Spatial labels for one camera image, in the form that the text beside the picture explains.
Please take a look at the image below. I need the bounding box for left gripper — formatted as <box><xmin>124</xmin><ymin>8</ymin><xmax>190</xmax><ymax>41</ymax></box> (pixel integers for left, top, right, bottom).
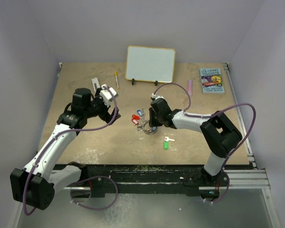
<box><xmin>84</xmin><ymin>88</ymin><xmax>120</xmax><ymax>125</ymax></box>

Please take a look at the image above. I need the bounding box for keyring with tagged keys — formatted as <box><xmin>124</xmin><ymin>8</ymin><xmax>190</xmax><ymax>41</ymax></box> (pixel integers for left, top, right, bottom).
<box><xmin>131</xmin><ymin>108</ymin><xmax>158</xmax><ymax>135</ymax></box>

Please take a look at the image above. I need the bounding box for key with green tag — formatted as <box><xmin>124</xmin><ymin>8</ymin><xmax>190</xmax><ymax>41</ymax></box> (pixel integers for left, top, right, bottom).
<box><xmin>163</xmin><ymin>136</ymin><xmax>175</xmax><ymax>150</ymax></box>

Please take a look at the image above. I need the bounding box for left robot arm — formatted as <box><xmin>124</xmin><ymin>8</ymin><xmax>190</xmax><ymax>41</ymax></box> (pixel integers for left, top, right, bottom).
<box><xmin>10</xmin><ymin>85</ymin><xmax>120</xmax><ymax>216</ymax></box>

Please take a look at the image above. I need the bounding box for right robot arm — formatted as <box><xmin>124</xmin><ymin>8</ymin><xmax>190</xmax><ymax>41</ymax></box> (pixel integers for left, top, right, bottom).
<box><xmin>149</xmin><ymin>96</ymin><xmax>242</xmax><ymax>186</ymax></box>

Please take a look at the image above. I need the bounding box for white eraser block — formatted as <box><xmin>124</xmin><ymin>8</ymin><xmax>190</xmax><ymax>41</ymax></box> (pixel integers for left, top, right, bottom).
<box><xmin>91</xmin><ymin>77</ymin><xmax>100</xmax><ymax>92</ymax></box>

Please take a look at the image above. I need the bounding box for yellow white marker pen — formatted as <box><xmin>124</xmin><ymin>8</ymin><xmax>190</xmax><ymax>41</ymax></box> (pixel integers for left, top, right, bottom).
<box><xmin>114</xmin><ymin>71</ymin><xmax>120</xmax><ymax>89</ymax></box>

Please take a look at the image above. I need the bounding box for pink highlighter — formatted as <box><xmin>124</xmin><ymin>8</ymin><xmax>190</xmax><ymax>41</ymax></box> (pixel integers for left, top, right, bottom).
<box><xmin>188</xmin><ymin>80</ymin><xmax>192</xmax><ymax>96</ymax></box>

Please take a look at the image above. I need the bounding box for small whiteboard on stand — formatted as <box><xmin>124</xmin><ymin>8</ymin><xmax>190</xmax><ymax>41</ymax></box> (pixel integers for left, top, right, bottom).
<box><xmin>125</xmin><ymin>46</ymin><xmax>176</xmax><ymax>84</ymax></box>

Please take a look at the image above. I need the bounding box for blue paperback book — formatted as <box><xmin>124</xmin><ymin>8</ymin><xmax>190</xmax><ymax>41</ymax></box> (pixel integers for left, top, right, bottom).
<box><xmin>199</xmin><ymin>68</ymin><xmax>225</xmax><ymax>94</ymax></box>

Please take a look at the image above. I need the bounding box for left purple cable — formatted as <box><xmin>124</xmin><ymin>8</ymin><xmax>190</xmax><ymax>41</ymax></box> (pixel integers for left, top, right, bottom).
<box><xmin>23</xmin><ymin>85</ymin><xmax>119</xmax><ymax>216</ymax></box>

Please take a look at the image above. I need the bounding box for purple cable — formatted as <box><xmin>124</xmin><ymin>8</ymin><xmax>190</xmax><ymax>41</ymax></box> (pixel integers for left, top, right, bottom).
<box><xmin>153</xmin><ymin>83</ymin><xmax>257</xmax><ymax>205</ymax></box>
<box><xmin>23</xmin><ymin>85</ymin><xmax>119</xmax><ymax>216</ymax></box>

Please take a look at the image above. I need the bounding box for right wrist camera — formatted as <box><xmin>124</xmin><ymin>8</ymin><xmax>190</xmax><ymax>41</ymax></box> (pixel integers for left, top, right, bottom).
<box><xmin>151</xmin><ymin>93</ymin><xmax>164</xmax><ymax>101</ymax></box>

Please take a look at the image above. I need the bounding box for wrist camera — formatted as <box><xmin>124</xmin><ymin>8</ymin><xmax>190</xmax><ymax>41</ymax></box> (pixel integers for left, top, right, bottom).
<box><xmin>100</xmin><ymin>84</ymin><xmax>118</xmax><ymax>104</ymax></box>
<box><xmin>151</xmin><ymin>93</ymin><xmax>164</xmax><ymax>101</ymax></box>

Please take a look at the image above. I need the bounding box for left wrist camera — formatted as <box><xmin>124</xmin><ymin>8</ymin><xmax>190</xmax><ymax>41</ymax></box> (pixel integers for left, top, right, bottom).
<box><xmin>100</xmin><ymin>84</ymin><xmax>118</xmax><ymax>104</ymax></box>

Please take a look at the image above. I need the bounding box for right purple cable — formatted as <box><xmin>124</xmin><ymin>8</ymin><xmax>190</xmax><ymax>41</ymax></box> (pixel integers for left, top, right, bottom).
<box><xmin>153</xmin><ymin>83</ymin><xmax>257</xmax><ymax>205</ymax></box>

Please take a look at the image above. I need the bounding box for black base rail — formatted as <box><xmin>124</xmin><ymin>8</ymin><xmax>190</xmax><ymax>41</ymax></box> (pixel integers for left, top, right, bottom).
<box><xmin>49</xmin><ymin>162</ymin><xmax>230</xmax><ymax>199</ymax></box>

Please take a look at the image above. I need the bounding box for aluminium frame rail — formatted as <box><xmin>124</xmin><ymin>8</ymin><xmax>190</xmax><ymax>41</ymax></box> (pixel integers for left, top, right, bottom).
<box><xmin>223</xmin><ymin>63</ymin><xmax>270</xmax><ymax>190</ymax></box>

